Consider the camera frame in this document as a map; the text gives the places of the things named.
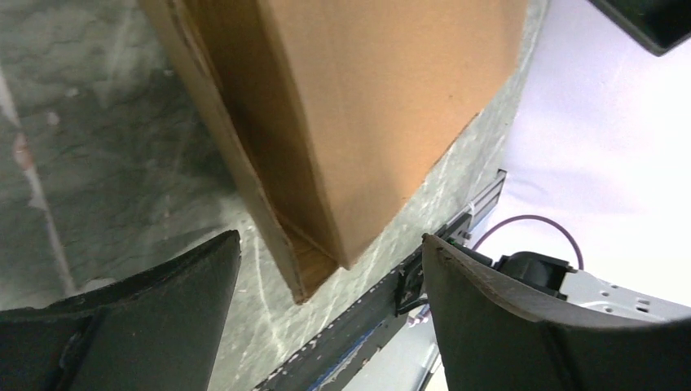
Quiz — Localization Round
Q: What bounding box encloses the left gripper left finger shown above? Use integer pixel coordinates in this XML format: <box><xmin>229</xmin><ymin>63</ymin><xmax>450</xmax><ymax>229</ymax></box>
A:
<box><xmin>1</xmin><ymin>231</ymin><xmax>240</xmax><ymax>390</ymax></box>

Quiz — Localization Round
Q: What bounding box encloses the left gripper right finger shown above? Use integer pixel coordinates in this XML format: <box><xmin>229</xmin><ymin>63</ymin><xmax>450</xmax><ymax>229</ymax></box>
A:
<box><xmin>422</xmin><ymin>234</ymin><xmax>690</xmax><ymax>390</ymax></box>

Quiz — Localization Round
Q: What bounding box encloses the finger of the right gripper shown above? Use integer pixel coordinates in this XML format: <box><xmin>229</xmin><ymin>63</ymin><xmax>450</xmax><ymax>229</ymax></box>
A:
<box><xmin>589</xmin><ymin>0</ymin><xmax>690</xmax><ymax>57</ymax></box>

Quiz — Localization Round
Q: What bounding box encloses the brown cardboard box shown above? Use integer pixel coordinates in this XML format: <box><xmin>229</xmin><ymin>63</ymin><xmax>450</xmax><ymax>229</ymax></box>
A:
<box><xmin>141</xmin><ymin>1</ymin><xmax>529</xmax><ymax>304</ymax></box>

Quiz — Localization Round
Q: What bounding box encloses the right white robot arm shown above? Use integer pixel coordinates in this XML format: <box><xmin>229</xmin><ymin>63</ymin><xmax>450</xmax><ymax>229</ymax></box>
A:
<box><xmin>482</xmin><ymin>1</ymin><xmax>690</xmax><ymax>320</ymax></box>

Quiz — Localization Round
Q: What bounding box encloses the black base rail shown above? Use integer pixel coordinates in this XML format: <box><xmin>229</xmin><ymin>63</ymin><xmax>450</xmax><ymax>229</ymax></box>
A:
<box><xmin>253</xmin><ymin>169</ymin><xmax>508</xmax><ymax>391</ymax></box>

